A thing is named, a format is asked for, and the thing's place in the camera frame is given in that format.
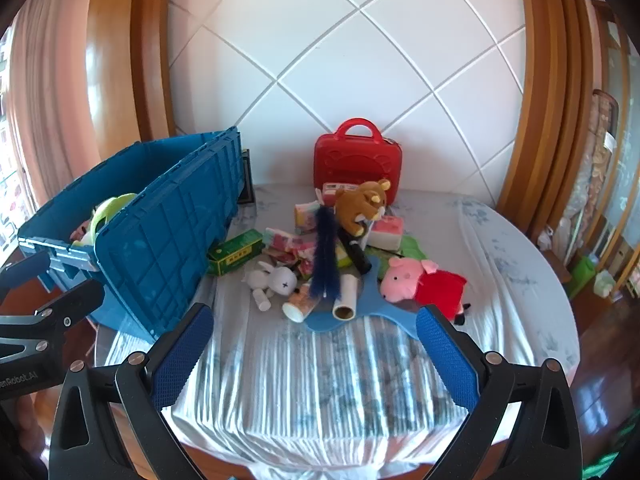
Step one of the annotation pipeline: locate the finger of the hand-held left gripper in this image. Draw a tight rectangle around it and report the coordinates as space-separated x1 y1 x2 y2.
0 251 51 287
0 279 106 362

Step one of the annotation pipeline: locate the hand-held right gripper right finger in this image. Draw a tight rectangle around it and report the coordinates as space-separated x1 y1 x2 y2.
415 305 583 480

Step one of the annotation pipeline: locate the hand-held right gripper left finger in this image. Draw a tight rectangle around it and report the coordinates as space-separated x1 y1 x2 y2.
48 303 236 480

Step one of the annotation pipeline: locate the pink pig plush red dress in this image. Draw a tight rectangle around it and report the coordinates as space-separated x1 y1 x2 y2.
378 256 473 326

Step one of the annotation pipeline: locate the blue plastic storage crate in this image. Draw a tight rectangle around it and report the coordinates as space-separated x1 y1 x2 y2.
17 127 251 346

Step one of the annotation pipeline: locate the person's left hand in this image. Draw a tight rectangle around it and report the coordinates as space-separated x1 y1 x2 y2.
0 395 48 480

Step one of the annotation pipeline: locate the blue flat plastic sheet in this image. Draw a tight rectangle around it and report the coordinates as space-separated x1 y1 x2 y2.
305 255 419 338

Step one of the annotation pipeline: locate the yellow green plastic toy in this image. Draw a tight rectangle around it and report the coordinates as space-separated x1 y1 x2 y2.
89 192 139 232

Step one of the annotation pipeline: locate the green cardboard box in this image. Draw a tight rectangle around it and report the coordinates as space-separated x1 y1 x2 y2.
206 230 265 277

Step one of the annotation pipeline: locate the green plastic packet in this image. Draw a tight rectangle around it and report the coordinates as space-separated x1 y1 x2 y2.
367 235 426 266

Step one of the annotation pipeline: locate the white lint roller roll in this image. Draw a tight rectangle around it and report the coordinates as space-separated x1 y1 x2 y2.
332 275 359 322

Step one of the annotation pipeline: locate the white rabbit plush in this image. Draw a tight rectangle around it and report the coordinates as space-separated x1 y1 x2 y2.
241 261 297 312

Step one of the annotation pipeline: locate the paper cup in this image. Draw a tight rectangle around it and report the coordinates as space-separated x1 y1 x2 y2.
282 290 318 322

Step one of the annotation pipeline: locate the black bottle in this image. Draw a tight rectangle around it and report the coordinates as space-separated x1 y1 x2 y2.
339 227 372 275

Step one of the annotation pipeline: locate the white pink tissue pack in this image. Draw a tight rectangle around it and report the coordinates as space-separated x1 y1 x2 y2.
367 216 405 252

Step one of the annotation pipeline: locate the mint pink tissue pack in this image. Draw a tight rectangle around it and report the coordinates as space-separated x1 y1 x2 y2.
263 227 301 251

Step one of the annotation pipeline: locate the pink curtain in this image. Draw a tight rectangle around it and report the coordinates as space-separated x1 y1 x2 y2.
0 0 101 261

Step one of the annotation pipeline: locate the green bag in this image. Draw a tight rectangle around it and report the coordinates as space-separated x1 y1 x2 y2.
567 255 599 301

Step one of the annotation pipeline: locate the dark blue furry stick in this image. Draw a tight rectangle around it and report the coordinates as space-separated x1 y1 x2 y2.
309 205 342 301

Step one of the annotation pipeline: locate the white bag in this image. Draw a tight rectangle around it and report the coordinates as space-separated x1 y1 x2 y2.
592 269 616 303

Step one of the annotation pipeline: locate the brown plush bear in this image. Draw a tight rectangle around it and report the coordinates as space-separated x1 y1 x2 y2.
333 178 392 237

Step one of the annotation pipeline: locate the yellow pink carton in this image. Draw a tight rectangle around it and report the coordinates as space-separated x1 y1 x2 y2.
292 200 321 233

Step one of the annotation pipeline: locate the green cloth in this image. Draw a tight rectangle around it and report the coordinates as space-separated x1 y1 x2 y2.
590 452 630 480

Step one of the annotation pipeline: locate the red toy suitcase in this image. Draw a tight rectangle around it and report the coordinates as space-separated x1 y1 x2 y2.
314 118 404 206

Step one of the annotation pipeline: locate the wooden door frame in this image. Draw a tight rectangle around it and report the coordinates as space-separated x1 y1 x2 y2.
87 0 177 142
495 0 601 241

